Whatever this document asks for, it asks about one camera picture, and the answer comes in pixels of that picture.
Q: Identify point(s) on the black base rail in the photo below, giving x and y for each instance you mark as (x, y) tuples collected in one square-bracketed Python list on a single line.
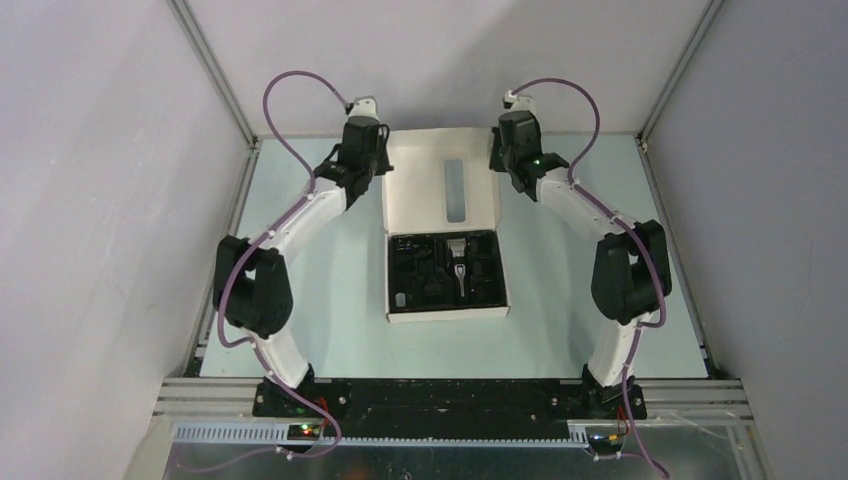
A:
[(451, 409)]

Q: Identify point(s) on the silver black hair clipper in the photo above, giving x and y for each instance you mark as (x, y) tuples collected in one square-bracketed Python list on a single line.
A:
[(458, 249)]

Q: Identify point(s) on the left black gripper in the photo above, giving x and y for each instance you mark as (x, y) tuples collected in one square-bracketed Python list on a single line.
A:
[(361, 183)]

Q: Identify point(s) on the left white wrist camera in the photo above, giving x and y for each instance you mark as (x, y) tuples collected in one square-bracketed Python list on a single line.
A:
[(365, 106)]

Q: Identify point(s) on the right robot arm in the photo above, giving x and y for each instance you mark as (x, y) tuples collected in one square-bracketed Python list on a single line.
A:
[(631, 269)]

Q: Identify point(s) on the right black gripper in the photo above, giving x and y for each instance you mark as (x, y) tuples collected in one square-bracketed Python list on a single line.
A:
[(518, 177)]

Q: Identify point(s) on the white storage box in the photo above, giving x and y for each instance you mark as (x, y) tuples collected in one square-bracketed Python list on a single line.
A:
[(414, 193)]

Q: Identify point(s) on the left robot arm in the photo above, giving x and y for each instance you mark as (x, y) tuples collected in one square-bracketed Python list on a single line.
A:
[(252, 287)]

